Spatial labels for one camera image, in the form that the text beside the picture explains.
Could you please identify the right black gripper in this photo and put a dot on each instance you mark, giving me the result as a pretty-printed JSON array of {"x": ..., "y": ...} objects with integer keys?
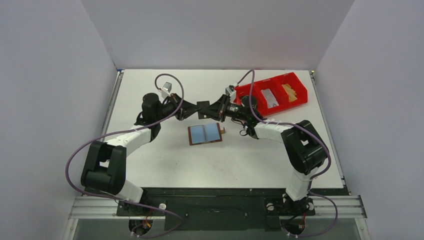
[{"x": 222, "y": 108}]

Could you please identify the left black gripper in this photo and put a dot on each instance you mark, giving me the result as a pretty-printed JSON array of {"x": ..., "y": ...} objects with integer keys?
[{"x": 186, "y": 110}]

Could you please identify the brown leather card holder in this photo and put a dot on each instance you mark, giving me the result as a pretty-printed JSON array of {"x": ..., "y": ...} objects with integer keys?
[{"x": 205, "y": 134}]

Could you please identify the gold card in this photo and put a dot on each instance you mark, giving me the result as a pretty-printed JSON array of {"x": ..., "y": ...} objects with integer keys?
[
  {"x": 289, "y": 89},
  {"x": 291, "y": 97}
]

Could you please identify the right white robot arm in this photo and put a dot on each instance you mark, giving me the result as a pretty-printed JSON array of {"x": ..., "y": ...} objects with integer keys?
[{"x": 305, "y": 149}]

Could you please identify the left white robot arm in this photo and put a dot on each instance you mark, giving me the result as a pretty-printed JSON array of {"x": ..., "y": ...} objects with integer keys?
[{"x": 106, "y": 162}]

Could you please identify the gold card in bin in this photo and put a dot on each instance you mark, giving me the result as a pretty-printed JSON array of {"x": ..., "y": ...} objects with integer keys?
[{"x": 289, "y": 89}]

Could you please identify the red left bin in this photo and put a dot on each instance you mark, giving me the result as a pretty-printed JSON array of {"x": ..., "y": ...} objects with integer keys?
[{"x": 244, "y": 90}]

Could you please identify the red bin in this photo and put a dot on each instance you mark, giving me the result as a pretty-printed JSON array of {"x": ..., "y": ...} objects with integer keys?
[
  {"x": 292, "y": 79},
  {"x": 277, "y": 91},
  {"x": 244, "y": 90}
]

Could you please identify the red middle bin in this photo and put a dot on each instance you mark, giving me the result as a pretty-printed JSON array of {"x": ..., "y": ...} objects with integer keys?
[{"x": 277, "y": 91}]

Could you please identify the red right bin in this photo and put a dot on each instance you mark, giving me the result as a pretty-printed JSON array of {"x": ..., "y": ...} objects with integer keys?
[{"x": 292, "y": 79}]

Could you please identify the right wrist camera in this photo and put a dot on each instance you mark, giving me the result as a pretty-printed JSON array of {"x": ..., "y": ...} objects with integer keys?
[{"x": 231, "y": 92}]

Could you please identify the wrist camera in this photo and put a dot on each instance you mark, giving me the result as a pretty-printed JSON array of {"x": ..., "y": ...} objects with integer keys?
[
  {"x": 166, "y": 90},
  {"x": 231, "y": 92}
]

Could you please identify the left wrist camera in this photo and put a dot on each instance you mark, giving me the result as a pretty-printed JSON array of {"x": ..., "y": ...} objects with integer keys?
[{"x": 166, "y": 90}]

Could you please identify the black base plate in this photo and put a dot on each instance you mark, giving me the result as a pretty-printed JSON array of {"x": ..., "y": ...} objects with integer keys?
[{"x": 215, "y": 209}]

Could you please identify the aluminium rail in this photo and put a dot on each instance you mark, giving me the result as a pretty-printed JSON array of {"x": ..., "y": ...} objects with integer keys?
[{"x": 344, "y": 207}]

